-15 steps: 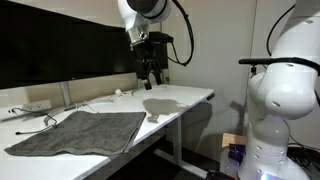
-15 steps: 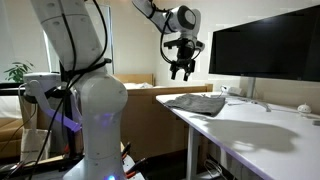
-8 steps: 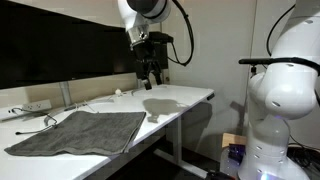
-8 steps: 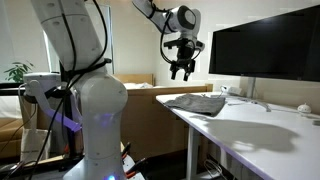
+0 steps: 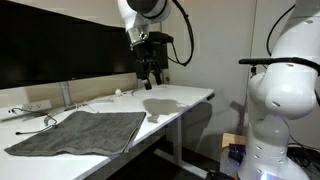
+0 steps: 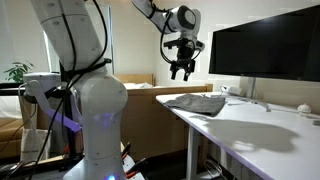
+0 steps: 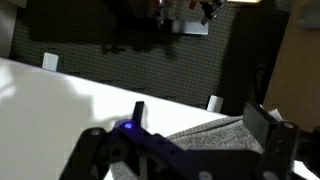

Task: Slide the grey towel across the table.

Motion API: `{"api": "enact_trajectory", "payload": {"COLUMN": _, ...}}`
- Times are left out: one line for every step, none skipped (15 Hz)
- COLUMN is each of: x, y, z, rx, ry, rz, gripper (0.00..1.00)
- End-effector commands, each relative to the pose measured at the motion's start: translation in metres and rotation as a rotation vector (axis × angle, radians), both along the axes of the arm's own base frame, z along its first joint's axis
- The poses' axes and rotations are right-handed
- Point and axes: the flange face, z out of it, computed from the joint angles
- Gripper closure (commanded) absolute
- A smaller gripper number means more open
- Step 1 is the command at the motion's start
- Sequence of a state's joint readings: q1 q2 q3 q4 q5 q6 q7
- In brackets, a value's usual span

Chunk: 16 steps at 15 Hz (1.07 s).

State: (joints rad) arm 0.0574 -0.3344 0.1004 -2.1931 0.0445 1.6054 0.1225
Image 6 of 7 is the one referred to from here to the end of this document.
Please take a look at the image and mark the white camera stand arm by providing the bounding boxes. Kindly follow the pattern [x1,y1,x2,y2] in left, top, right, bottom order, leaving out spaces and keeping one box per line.
[22,72,83,133]

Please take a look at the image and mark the white table leg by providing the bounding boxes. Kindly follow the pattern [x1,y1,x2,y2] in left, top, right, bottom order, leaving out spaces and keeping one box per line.
[185,124,201,180]

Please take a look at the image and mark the white crumpled sheet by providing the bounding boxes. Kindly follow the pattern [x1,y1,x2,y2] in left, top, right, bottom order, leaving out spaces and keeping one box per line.
[123,81,155,91]

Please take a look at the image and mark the wooden base board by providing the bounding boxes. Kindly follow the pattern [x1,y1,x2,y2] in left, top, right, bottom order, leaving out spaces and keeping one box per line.
[31,154,84,166]

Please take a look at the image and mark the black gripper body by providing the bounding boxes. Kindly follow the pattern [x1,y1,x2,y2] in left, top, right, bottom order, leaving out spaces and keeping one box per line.
[169,39,205,73]

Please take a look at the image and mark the cables under table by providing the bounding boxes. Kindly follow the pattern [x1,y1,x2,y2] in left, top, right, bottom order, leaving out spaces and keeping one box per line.
[203,158,225,180]

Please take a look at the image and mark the red black clamp handle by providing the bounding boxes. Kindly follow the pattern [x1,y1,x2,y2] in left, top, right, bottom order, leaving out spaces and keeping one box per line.
[121,141,132,160]
[125,157,148,179]

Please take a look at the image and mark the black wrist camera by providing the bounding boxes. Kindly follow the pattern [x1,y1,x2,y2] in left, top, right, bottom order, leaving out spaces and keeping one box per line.
[163,37,184,50]

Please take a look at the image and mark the grey towel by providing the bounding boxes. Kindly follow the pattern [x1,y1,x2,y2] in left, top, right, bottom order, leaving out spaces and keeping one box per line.
[163,93,227,118]

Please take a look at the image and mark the wooden cabinet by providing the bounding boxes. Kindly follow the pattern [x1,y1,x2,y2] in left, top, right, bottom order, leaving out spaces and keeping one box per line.
[111,73,214,162]

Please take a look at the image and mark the small white round ornament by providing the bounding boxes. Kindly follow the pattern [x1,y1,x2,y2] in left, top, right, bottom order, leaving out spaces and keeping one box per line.
[297,103,312,116]

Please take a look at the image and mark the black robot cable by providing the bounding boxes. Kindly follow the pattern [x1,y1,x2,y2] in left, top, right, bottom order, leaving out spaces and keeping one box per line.
[28,0,204,180]

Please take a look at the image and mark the white paper bag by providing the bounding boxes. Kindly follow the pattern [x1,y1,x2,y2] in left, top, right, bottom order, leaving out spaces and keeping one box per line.
[20,128,52,164]

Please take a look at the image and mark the tan sofa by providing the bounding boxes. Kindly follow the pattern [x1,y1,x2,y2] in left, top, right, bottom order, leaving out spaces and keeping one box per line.
[0,116,25,159]

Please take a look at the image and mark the green potted plant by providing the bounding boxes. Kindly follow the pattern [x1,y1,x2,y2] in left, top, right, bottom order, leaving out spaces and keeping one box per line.
[3,61,35,84]

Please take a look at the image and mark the thin cable on table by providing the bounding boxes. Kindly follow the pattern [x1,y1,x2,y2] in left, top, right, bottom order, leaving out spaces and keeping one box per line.
[200,89,228,100]

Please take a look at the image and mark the black flat monitor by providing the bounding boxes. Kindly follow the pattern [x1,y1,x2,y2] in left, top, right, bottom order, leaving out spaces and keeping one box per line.
[208,4,320,83]

